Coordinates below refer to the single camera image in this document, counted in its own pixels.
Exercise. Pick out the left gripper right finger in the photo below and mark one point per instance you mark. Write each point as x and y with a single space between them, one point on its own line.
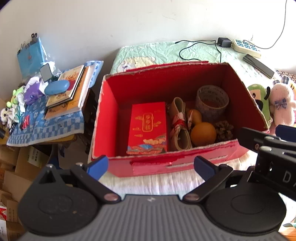
213 176

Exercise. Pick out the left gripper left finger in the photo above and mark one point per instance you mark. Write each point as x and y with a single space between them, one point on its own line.
88 179

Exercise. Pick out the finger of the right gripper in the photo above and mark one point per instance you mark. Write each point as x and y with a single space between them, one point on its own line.
265 144
287 133

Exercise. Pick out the brown pine cone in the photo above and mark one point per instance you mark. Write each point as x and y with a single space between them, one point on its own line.
224 131

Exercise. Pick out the orange bottle gourd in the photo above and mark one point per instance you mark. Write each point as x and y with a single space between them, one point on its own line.
201 133

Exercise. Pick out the clear packing tape roll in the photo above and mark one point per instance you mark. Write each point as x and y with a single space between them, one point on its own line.
211 102

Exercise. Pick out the small red gift box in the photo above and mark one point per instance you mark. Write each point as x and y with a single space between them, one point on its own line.
148 129

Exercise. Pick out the pink plush with blue bow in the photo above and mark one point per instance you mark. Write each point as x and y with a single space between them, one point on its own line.
282 104

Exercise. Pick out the green plush toy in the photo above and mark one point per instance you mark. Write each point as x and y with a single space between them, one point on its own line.
261 96

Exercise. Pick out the cardboard boxes pile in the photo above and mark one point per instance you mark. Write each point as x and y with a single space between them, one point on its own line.
29 163

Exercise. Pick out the blue checkered cloth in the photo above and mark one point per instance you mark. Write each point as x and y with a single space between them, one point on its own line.
33 128

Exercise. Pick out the stack of books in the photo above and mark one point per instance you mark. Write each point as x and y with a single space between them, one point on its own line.
81 79

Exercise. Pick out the large red cardboard box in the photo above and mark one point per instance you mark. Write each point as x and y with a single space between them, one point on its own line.
162 83

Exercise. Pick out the blue glasses case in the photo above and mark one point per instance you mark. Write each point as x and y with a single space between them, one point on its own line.
57 87

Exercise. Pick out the white power strip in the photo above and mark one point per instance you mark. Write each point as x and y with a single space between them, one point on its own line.
245 48

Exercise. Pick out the purple toy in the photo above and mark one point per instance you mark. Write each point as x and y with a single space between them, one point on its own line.
33 93

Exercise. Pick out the green white frog toys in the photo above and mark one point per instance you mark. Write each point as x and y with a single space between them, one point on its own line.
14 108

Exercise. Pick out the black power adapter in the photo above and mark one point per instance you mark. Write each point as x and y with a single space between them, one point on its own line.
224 42

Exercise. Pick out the small mirror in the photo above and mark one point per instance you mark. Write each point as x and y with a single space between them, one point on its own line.
46 72

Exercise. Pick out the blue gift bag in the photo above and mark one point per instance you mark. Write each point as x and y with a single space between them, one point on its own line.
31 56

